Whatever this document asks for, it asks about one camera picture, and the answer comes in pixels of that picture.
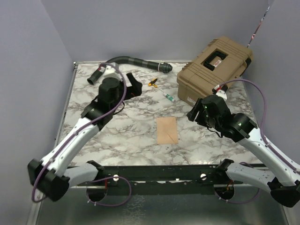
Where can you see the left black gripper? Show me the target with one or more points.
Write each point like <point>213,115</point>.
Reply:
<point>135,90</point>

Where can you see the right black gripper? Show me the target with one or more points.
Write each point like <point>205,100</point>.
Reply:
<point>198,106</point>

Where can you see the small green glue stick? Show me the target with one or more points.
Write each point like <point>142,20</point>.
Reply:
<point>168,97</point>

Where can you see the pink tan envelope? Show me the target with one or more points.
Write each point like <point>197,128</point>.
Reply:
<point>167,130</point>

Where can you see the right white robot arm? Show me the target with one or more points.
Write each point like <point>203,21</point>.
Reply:
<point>282,180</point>

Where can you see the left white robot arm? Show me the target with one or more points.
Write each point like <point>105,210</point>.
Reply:
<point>52,175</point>

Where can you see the small yellow black tool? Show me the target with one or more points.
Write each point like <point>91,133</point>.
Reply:
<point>153,83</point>

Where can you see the tan plastic toolbox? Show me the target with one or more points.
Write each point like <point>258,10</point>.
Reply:
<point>222,60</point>

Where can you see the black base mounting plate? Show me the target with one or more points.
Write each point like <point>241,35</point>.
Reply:
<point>169,179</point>

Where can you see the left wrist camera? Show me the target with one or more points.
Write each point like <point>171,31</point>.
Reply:
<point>109,72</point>

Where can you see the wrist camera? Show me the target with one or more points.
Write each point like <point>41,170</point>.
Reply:
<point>220,90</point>
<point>109,72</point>

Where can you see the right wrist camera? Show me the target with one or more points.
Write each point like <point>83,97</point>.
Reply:
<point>220,90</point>

